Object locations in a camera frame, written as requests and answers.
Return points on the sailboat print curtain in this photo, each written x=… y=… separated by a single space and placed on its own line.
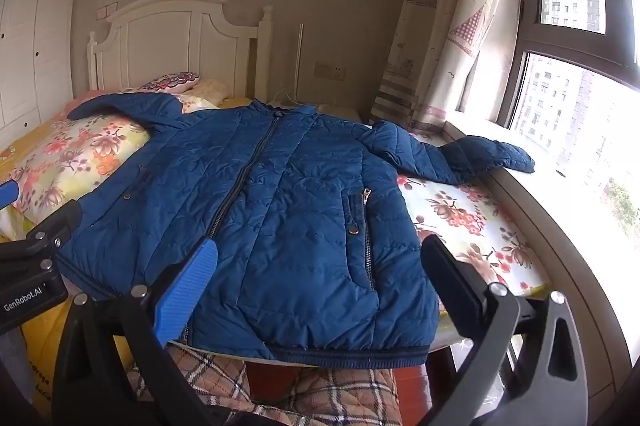
x=450 y=30

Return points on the dark framed window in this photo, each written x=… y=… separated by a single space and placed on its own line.
x=570 y=40

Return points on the wall socket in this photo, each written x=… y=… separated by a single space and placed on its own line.
x=330 y=71

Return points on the floral blanket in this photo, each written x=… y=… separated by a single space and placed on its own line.
x=75 y=155

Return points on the pink floral pillow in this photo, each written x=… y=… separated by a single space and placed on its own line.
x=92 y=98

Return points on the plaid quilted pants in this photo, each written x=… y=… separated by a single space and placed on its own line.
x=320 y=396

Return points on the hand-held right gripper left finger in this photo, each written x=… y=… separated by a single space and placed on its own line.
x=190 y=286

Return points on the blue quilted jacket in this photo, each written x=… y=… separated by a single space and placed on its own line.
x=280 y=186

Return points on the purple patterned cushion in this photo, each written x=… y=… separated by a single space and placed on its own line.
x=172 y=82

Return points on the cream pillow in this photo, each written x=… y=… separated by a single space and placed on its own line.
x=212 y=89

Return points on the white wardrobe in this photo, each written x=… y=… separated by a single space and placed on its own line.
x=30 y=30

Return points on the white bed headboard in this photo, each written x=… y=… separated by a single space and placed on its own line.
x=160 y=45

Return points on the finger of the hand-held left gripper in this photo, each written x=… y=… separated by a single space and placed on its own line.
x=57 y=223
x=7 y=194

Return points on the stone window sill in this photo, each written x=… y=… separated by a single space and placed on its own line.
x=550 y=216

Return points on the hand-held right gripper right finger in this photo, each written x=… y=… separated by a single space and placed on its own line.
x=450 y=281

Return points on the yellow printed bag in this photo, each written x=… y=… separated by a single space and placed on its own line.
x=45 y=356

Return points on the red-edged wall card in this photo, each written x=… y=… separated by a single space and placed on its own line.
x=107 y=12

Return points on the yellow bedsheet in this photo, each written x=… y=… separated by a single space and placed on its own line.
x=22 y=143

